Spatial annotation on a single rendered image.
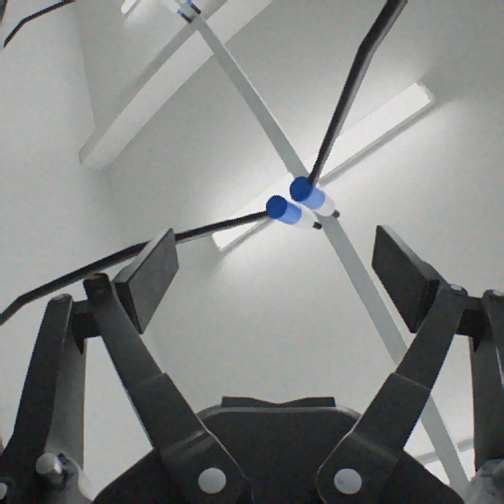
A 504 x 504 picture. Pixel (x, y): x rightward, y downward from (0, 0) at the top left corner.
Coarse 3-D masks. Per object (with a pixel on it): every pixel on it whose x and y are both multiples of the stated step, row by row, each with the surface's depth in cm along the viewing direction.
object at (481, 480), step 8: (488, 464) 6; (496, 464) 6; (480, 472) 5; (488, 472) 5; (496, 472) 5; (472, 480) 6; (480, 480) 5; (488, 480) 5; (496, 480) 5; (472, 488) 5; (480, 488) 5; (488, 488) 5; (496, 488) 5; (472, 496) 5; (480, 496) 5; (488, 496) 5; (496, 496) 5
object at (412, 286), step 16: (384, 240) 17; (400, 240) 16; (384, 256) 17; (400, 256) 15; (416, 256) 14; (384, 272) 17; (400, 272) 15; (416, 272) 13; (432, 272) 12; (384, 288) 17; (400, 288) 15; (416, 288) 13; (432, 288) 12; (400, 304) 14; (416, 304) 13; (432, 304) 12; (416, 320) 13
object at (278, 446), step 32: (224, 416) 7; (256, 416) 7; (288, 416) 7; (320, 416) 7; (352, 416) 7; (256, 448) 6; (288, 448) 6; (320, 448) 6; (128, 480) 6; (160, 480) 6; (256, 480) 6; (288, 480) 6; (416, 480) 5
